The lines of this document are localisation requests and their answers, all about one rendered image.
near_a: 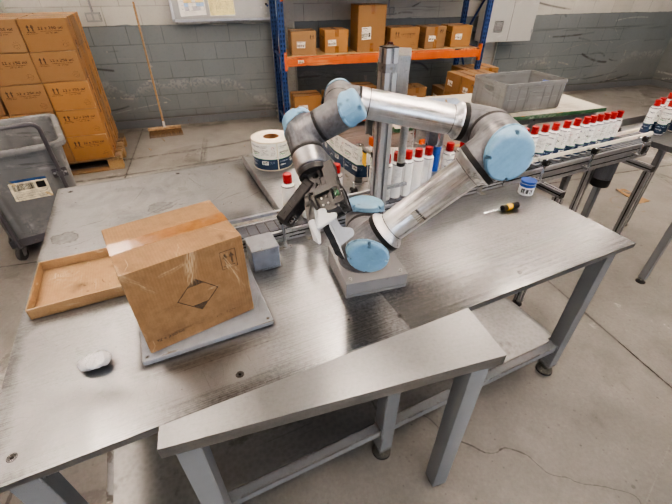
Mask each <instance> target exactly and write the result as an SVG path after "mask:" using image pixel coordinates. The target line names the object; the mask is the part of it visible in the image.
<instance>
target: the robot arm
mask: <svg viewBox="0 0 672 504"><path fill-rule="evenodd" d="M365 119H367V120H372V121H378V122H383V123H388V124H394V125H399V126H404V127H410V128H415V129H420V130H426V131H431V132H436V133H442V134H447V135H448V136H449V137H450V139H452V140H457V141H460V142H463V143H465V144H464V145H463V146H461V147H460V148H459V152H458V156H457V158H456V159H455V160H453V161H452V162H451V163H449V164H448V165H447V166H445V167H444V168H443V169H441V170H440V171H439V172H437V173H436V174H435V175H434V176H432V177H431V178H430V179H428V180H427V181H426V182H424V183H423V184H422V185H420V186H419V187H418V188H416V189H415V190H414V191H412V192H411V193H410V194H409V195H407V196H406V197H405V198H403V199H402V200H401V201H399V202H398V203H397V204H395V205H394V206H393V207H391V208H390V209H389V210H387V211H386V212H385V213H384V210H385V209H384V203H383V201H382V200H380V199H379V198H376V197H373V196H368V195H359V196H355V197H351V198H350V199H349V198H348V195H347V192H346V190H345V189H344V187H343V186H342V184H341V182H340V180H339V177H338V174H337V171H338V170H337V167H336V165H335V164H334V163H333V161H332V160H331V159H330V160H328V161H327V159H326V156H325V153H324V150H323V147H322V143H324V142H326V141H328V140H330V139H331V138H333V137H335V136H337V135H339V134H341V133H342V132H344V131H346V130H348V129H350V128H352V127H355V126H356V125H357V124H358V123H360V122H361V121H363V120H365ZM282 126H283V130H284V137H285V139H286V141H287V144H288V147H289V150H290V154H291V157H292V161H293V164H294V167H295V170H296V174H297V175H298V177H299V180H300V182H301V184H300V185H299V187H298V188H297V189H296V191H295V192H294V193H293V195H292V196H291V197H290V199H289V200H288V201H287V203H286V204H285V205H284V207H283V208H282V209H281V211H280V212H279V213H278V215H277V216H276V217H277V219H278V220H279V221H280V222H281V223H282V224H284V225H286V226H288V227H292V226H293V225H294V223H295V222H296V221H297V219H298V218H299V217H300V215H301V214H302V213H303V211H304V210H305V212H306V217H307V221H308V224H309V228H310V231H311V234H312V237H313V240H314V241H315V242H317V243H318V244H319V245H320V244H322V241H321V234H320V231H321V229H322V228H323V230H324V232H325V234H326V236H327V237H328V239H329V242H330V244H331V246H332V248H333V250H334V253H335V254H336V255H337V256H338V261H339V263H340V265H341V266H342V267H343V268H345V269H346V270H348V271H351V272H354V273H370V272H375V271H378V270H381V269H382V268H384V267H385V266H386V265H387V263H388V260H389V258H390V255H389V254H390V253H392V252H393V251H395V250H396V249H397V248H399V247H400V244H401V239H402V238H404V237H405V236H406V235H408V234H409V233H411V232H412V231H414V230H415V229H416V228H418V227H419V226H421V225H422V224H424V223H425V222H426V221H428V220H429V219H431V218H432V217H433V216H435V215H436V214H438V213H439V212H441V211H442V210H443V209H445V208H446V207H448V206H449V205H451V204H452V203H453V202H455V201H456V200H458V199H459V198H461V197H462V196H463V195H465V194H466V193H468V192H469V191H470V190H472V189H473V188H475V187H476V186H478V185H484V186H488V185H490V184H491V183H493V182H494V181H496V180H498V181H503V180H506V181H508V180H512V179H514V178H516V177H518V176H520V175H521V174H522V173H523V172H524V171H525V170H526V169H527V168H528V167H529V166H530V164H531V162H532V160H533V156H534V153H535V143H534V140H533V138H532V136H531V135H530V133H529V131H528V130H527V129H526V128H525V127H524V126H523V125H521V124H519V123H518V122H517V121H516V120H515V119H514V118H513V117H512V116H511V115H510V114H509V113H508V112H506V111H504V110H502V109H499V108H496V107H491V106H486V105H480V104H474V103H468V102H463V101H461V102H459V103H458V104H451V103H446V102H441V101H436V100H430V99H425V98H420V97H415V96H410V95H405V94H399V93H394V92H389V91H384V90H379V89H374V88H369V87H363V86H359V85H354V84H351V83H350V82H349V81H347V80H346V79H343V78H336V79H333V80H332V81H331V82H330V83H329V84H328V85H327V87H326V89H325V91H324V103H323V104H322V105H320V106H318V107H317V108H315V109H313V110H312V111H309V110H308V109H306V108H304V107H298V108H296V109H294V108H293V109H291V110H289V111H288V112H286V113H285V115H284V116H283V119H282ZM340 189H341V190H340ZM342 189H343V190H342ZM347 200H348V201H347ZM383 213H384V214H383ZM345 214H346V218H345V227H342V226H341V225H340V223H339V221H338V220H337V219H338V218H340V217H342V216H345ZM336 218H337V219H336ZM334 231H335V232H334Z"/></svg>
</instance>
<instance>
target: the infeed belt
mask: <svg viewBox="0 0 672 504"><path fill-rule="evenodd" d="M403 198H405V197H401V196H400V197H399V198H398V199H389V201H387V202H386V205H387V204H391V203H395V202H399V201H401V200H402V199H403ZM304 224H308V221H307V220H306V219H304V218H303V214H301V215H300V217H299V218H298V219H297V223H295V224H294V225H293V226H292V227H296V226H300V225H304ZM245 227H246V228H245ZM292 227H288V226H286V225H285V229H288V228H292ZM235 229H236V230H237V231H238V233H239V234H240V235H241V238H242V239H244V238H247V237H251V236H255V235H259V234H264V233H268V232H275V231H279V230H282V225H280V223H279V222H278V219H274V221H273V220H269V221H265V222H261V223H256V224H255V225H254V224H252V225H248V226H243V227H239V228H235Z"/></svg>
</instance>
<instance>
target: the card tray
mask: <svg viewBox="0 0 672 504"><path fill-rule="evenodd" d="M124 295H125V293H124V291H123V289H122V286H121V284H120V282H119V280H118V277H117V275H116V272H115V269H114V266H113V263H112V261H111V258H110V256H109V253H108V250H107V248H106V247H105V248H101V249H96V250H92V251H87V252H83V253H78V254H73V255H69V256H64V257H60V258H55V259H51V260H46V261H42V262H38V266H37V269H36V273H35V276H34V280H33V284H32V287H31V291H30V294H29V298H28V302H27V305H26V309H25V311H26V313H27V314H28V316H29V317H30V319H31V320H33V319H37V318H41V317H45V316H48V315H52V314H56V313H60V312H64V311H67V310H71V309H75V308H79V307H83V306H86V305H90V304H94V303H98V302H101V301H105V300H109V299H113V298H117V297H120V296H124Z"/></svg>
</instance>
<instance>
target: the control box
mask: <svg viewBox="0 0 672 504"><path fill-rule="evenodd" d="M411 53H412V48H405V47H399V57H398V63H397V70H396V72H397V80H396V91H395V93H399V94H405V95H407V93H408V83H409V74H410V64H411Z"/></svg>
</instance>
